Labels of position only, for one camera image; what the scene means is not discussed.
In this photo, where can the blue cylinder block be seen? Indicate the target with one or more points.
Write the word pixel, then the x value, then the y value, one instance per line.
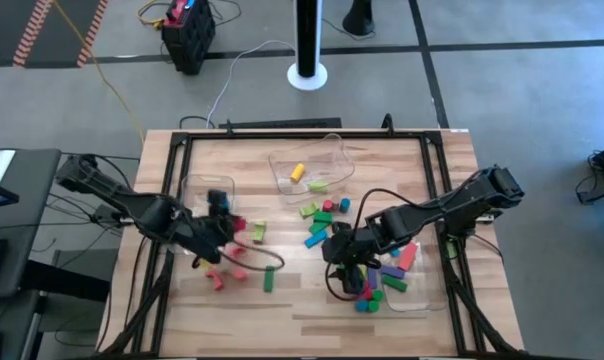
pixel 345 204
pixel 362 306

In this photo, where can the red cylinder block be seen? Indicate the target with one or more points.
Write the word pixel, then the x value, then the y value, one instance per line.
pixel 239 274
pixel 327 205

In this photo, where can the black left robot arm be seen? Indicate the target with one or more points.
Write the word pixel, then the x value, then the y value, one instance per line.
pixel 132 205

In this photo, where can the yellow cylinder block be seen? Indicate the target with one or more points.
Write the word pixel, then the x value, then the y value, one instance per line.
pixel 297 173

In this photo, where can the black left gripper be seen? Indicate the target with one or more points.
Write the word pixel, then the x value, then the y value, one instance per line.
pixel 204 235

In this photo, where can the purple long block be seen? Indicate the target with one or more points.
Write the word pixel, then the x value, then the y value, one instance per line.
pixel 392 272

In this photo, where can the light green arch block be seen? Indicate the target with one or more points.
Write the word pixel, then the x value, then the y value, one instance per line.
pixel 259 232
pixel 309 210

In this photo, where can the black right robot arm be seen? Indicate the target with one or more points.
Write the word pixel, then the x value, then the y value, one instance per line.
pixel 457 205

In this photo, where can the clear plastic bin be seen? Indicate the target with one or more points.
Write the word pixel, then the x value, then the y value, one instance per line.
pixel 197 187
pixel 327 160
pixel 427 295

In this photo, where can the red long block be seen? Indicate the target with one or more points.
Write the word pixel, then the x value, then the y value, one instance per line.
pixel 407 257

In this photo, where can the black power strip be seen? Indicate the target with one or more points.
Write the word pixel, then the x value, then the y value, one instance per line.
pixel 282 123

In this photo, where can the small yellow block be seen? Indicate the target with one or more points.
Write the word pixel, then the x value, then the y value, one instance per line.
pixel 205 263

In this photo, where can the black cone base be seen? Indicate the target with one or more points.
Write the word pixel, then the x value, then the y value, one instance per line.
pixel 358 20

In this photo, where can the black crate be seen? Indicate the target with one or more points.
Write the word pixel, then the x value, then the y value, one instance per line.
pixel 189 40

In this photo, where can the light green cylinder block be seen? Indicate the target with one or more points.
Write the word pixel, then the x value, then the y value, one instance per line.
pixel 318 187

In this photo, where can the orange striped floor mat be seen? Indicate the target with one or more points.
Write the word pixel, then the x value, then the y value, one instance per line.
pixel 57 30

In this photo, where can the white standing fan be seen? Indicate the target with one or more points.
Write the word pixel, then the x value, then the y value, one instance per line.
pixel 307 40

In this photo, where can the tan cylinder block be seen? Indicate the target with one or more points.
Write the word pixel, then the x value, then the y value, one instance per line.
pixel 336 206

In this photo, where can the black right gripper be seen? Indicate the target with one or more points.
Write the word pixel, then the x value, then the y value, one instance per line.
pixel 349 247

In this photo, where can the green long block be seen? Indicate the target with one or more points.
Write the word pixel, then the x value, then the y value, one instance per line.
pixel 395 283
pixel 269 279

